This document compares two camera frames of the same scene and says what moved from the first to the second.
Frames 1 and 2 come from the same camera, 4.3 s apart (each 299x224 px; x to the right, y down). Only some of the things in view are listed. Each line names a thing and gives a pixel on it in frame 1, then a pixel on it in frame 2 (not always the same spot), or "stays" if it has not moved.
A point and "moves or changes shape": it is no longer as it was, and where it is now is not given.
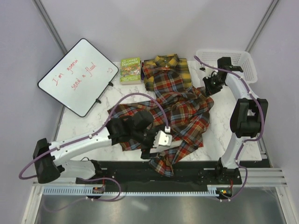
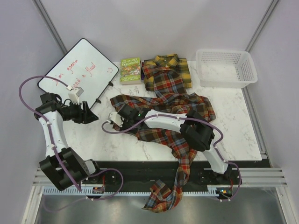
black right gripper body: x=214 y=85 -> x=126 y=123
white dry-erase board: x=80 y=79 stays
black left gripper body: x=146 y=138 -> x=73 y=112
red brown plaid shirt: x=181 y=114 moves or changes shape
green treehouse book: x=130 y=71 stays
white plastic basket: x=207 y=60 stays
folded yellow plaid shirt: x=171 y=61 stays
